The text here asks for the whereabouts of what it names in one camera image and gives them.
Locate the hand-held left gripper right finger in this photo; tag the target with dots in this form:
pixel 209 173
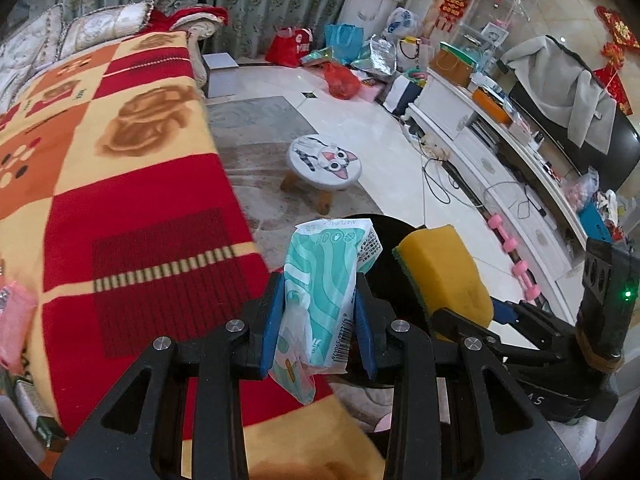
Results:
pixel 364 340

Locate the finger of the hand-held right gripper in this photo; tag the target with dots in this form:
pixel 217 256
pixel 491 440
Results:
pixel 452 321
pixel 502 310

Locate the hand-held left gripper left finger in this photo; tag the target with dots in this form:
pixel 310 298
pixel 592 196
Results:
pixel 270 330

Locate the yellow and green sponge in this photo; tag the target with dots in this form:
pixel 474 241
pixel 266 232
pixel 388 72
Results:
pixel 445 275

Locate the teal wavy tissue packet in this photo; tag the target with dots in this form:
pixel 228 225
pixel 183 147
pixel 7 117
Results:
pixel 320 310

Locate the pink packet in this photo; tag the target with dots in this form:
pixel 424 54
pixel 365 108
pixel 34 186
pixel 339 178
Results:
pixel 15 320

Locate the pink dumbbell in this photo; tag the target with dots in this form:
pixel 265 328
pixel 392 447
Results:
pixel 525 275
pixel 500 225

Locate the white tv cabinet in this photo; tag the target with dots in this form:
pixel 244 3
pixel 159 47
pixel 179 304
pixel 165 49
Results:
pixel 480 160

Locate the black television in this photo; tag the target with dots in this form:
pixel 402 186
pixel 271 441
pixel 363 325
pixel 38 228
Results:
pixel 620 160

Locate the cat print stool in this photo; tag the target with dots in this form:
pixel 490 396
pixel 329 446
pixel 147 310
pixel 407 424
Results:
pixel 325 160

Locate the red and yellow printed blanket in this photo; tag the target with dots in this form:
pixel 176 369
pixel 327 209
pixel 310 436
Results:
pixel 125 185

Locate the orange box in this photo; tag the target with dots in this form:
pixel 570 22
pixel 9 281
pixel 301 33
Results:
pixel 492 100

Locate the grey rug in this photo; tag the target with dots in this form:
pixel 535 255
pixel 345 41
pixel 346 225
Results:
pixel 260 115

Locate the white and navy bag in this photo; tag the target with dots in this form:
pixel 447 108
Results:
pixel 405 95

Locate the grey cloth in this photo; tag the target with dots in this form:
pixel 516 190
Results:
pixel 565 80

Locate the red plastic bag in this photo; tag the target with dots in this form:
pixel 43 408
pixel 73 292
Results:
pixel 342 80

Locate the white box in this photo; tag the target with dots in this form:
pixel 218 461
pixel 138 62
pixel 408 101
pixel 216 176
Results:
pixel 220 72

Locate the silver foil bag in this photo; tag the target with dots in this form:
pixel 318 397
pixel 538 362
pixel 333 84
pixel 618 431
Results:
pixel 382 55

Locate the red gift bag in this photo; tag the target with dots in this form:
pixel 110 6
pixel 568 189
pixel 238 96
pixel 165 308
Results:
pixel 290 45

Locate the blue tote bag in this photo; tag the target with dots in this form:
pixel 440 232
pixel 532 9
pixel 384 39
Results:
pixel 345 40

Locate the white plastic bag blue print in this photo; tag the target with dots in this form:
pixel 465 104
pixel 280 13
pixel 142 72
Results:
pixel 402 22

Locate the red hanging decoration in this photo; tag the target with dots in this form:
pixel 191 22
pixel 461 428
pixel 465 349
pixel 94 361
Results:
pixel 452 5

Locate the red throw cloth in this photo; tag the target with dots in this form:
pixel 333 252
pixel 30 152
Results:
pixel 195 15

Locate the lace-covered standing air conditioner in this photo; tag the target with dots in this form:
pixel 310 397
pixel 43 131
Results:
pixel 380 5

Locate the green patterned curtain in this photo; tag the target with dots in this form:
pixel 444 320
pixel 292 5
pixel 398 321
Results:
pixel 250 5

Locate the white embroidered pillow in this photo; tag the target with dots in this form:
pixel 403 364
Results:
pixel 35 30
pixel 107 22

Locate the white quilted cloth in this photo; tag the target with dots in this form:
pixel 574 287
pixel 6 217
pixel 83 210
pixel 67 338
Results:
pixel 15 75

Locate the photo frame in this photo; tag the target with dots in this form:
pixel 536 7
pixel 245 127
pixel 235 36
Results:
pixel 495 32

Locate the red wall ornament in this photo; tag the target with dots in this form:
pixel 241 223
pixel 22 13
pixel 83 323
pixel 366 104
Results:
pixel 617 35

